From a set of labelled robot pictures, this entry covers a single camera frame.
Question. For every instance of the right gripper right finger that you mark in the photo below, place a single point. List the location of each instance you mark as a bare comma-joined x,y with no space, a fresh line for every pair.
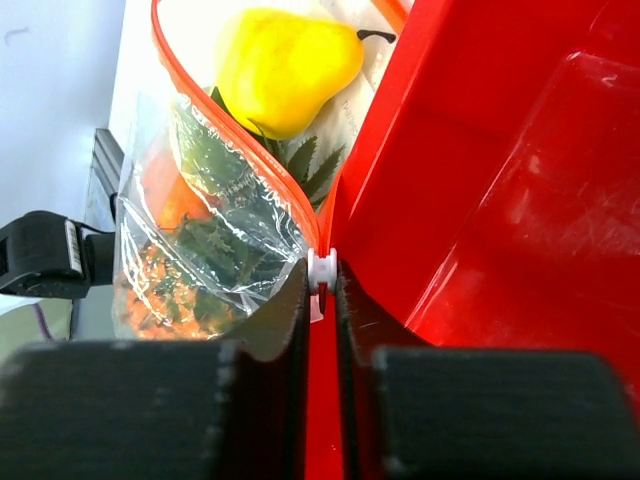
412,410

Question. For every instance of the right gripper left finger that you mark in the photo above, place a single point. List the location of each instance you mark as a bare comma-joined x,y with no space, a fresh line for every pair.
229,408

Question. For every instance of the toy pineapple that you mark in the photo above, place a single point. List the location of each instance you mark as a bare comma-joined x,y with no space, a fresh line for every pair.
203,278

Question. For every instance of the clear zip top bag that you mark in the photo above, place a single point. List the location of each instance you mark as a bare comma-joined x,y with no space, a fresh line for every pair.
183,45

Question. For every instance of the toy orange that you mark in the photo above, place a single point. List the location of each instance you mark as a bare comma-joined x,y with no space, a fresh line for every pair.
167,195

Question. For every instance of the yellow toy lemon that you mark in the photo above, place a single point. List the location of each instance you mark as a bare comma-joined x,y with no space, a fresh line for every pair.
276,69

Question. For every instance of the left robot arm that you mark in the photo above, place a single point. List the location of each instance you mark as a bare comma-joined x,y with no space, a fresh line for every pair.
47,255

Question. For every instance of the red plastic tray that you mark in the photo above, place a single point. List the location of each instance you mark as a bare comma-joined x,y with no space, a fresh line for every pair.
492,198

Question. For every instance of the aluminium mounting rail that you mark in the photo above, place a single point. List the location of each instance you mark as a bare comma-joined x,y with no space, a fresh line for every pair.
104,177

